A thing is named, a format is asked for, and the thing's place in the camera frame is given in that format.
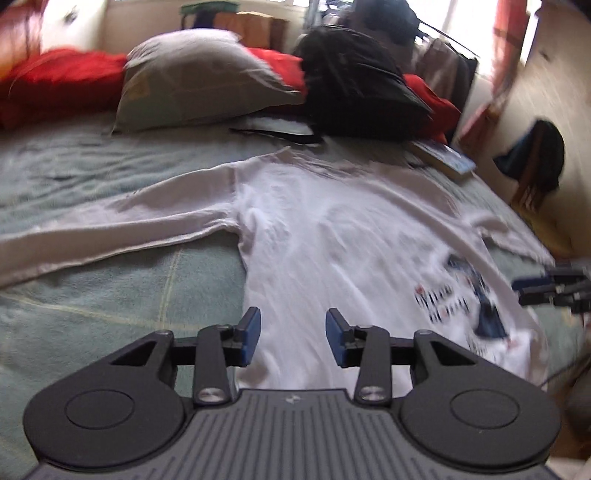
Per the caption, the grey pillow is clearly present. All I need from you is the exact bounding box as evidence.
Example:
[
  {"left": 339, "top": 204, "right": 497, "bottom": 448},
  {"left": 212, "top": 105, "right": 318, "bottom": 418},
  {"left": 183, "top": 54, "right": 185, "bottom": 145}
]
[{"left": 112, "top": 28, "right": 305, "bottom": 134}]

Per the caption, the white printed t-shirt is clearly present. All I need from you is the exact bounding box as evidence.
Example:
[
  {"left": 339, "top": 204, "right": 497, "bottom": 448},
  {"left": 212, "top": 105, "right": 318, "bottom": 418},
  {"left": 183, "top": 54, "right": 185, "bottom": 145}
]
[{"left": 0, "top": 147, "right": 555, "bottom": 393}]

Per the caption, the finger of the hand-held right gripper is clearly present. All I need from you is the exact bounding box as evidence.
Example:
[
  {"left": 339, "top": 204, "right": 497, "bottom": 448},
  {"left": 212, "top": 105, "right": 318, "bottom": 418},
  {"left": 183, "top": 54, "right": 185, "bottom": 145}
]
[
  {"left": 518, "top": 282, "right": 591, "bottom": 315},
  {"left": 512, "top": 267, "right": 591, "bottom": 292}
]

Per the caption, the red pillow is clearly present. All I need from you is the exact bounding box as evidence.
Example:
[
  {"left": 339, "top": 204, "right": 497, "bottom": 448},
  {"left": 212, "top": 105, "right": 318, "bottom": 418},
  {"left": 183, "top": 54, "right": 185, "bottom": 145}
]
[{"left": 245, "top": 46, "right": 308, "bottom": 95}]

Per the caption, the cardboard box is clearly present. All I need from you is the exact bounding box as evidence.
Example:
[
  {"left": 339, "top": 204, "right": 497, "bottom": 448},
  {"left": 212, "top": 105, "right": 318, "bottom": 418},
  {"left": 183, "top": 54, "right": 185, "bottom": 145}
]
[{"left": 215, "top": 11, "right": 287, "bottom": 51}]

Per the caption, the dark blue jacket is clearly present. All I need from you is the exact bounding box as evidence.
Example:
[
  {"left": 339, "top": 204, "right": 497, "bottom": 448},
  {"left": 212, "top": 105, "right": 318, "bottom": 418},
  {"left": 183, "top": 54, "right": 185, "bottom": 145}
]
[{"left": 493, "top": 119, "right": 566, "bottom": 208}]

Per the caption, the blue paperback book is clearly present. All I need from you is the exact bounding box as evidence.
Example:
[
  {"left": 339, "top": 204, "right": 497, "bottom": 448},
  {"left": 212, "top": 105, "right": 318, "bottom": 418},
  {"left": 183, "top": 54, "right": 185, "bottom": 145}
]
[{"left": 409, "top": 140, "right": 476, "bottom": 182}]

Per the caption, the metal clothes rack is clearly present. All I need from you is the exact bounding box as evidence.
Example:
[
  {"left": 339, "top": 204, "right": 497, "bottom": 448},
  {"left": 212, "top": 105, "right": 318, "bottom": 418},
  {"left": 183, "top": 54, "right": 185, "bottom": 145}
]
[{"left": 323, "top": 0, "right": 480, "bottom": 61}]

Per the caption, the black hanging coat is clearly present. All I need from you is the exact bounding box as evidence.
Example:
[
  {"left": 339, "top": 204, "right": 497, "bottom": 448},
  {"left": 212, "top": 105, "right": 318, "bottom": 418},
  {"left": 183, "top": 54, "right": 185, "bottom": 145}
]
[{"left": 457, "top": 53, "right": 478, "bottom": 112}]

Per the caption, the beige hanging jacket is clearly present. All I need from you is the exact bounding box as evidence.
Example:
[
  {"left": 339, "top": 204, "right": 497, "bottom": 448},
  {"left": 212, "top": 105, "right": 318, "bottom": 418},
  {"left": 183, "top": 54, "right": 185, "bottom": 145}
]
[{"left": 413, "top": 39, "right": 462, "bottom": 109}]

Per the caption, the wooden chair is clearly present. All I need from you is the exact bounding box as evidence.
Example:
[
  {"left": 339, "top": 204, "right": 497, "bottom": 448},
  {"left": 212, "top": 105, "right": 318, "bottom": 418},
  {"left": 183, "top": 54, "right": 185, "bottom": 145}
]
[{"left": 510, "top": 194, "right": 580, "bottom": 259}]

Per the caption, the black backpack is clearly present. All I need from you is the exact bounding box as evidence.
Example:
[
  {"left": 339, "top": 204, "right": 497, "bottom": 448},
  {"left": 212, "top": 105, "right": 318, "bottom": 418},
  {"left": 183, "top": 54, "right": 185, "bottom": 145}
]
[{"left": 231, "top": 25, "right": 432, "bottom": 146}]

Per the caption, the orange curtain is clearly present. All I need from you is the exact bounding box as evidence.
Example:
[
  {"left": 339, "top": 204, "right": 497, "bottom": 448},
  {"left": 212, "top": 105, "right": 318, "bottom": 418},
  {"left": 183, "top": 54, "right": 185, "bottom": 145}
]
[{"left": 489, "top": 0, "right": 532, "bottom": 97}]

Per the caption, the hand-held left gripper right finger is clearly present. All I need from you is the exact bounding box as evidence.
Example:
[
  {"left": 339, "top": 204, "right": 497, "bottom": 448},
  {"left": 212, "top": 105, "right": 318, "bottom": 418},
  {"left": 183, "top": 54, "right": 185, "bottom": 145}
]
[{"left": 325, "top": 308, "right": 476, "bottom": 407}]

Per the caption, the green stool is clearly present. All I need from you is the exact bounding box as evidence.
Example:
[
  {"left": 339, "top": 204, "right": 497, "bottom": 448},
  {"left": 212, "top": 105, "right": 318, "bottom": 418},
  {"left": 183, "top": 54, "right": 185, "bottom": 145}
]
[{"left": 180, "top": 2, "right": 241, "bottom": 17}]

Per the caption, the black fluffy garment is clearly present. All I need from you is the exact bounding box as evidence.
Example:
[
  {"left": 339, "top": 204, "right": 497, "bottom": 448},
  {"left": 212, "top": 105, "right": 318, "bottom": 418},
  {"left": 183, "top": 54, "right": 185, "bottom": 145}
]
[{"left": 353, "top": 0, "right": 419, "bottom": 35}]

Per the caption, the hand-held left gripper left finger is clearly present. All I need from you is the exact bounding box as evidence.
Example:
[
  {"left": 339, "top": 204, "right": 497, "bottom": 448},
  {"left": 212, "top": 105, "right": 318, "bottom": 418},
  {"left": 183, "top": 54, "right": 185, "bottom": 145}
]
[{"left": 110, "top": 307, "right": 262, "bottom": 407}]

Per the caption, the red cushion behind backpack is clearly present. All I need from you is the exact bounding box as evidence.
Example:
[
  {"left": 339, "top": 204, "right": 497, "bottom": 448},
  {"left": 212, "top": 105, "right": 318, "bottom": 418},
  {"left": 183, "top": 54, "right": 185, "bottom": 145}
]
[{"left": 404, "top": 74, "right": 462, "bottom": 144}]

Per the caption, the red folded quilt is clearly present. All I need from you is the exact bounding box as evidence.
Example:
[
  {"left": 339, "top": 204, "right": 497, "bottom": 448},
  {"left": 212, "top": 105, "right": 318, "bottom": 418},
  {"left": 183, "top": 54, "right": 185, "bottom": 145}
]
[{"left": 0, "top": 48, "right": 127, "bottom": 130}]

